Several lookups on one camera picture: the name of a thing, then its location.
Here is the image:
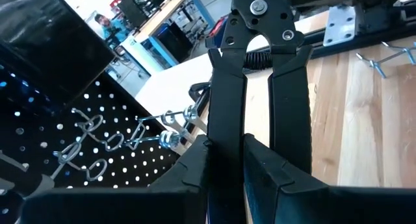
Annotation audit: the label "silver corner bracket plate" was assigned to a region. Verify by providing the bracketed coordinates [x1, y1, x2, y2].
[323, 5, 358, 48]

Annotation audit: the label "black red tool case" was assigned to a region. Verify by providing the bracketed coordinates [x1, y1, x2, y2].
[207, 15, 229, 40]

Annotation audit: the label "chrome double prong hook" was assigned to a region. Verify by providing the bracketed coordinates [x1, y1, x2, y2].
[125, 108, 198, 151]

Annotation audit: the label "black pegboard bin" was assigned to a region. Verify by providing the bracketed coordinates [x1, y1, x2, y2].
[0, 0, 116, 105]

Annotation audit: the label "wooden top desk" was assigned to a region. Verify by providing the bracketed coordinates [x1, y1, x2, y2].
[133, 0, 216, 68]

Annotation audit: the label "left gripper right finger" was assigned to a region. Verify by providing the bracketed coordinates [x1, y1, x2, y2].
[242, 132, 416, 224]

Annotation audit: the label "chrome multi-ring tool rack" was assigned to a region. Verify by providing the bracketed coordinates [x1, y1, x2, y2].
[51, 107, 126, 183]

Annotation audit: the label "dark grey handled screwdriver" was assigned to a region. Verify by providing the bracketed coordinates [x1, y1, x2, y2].
[19, 158, 71, 201]

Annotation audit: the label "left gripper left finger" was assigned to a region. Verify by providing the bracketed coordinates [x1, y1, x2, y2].
[21, 134, 213, 224]

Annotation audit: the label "black metal pegboard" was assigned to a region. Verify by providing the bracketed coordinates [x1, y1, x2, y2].
[0, 45, 183, 224]

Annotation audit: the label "black handled pliers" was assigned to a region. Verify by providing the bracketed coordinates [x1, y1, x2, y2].
[206, 0, 315, 224]

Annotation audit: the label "person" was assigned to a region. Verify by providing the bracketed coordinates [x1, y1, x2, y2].
[93, 12, 131, 45]

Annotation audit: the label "light wood table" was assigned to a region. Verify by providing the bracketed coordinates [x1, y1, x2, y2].
[134, 51, 216, 123]

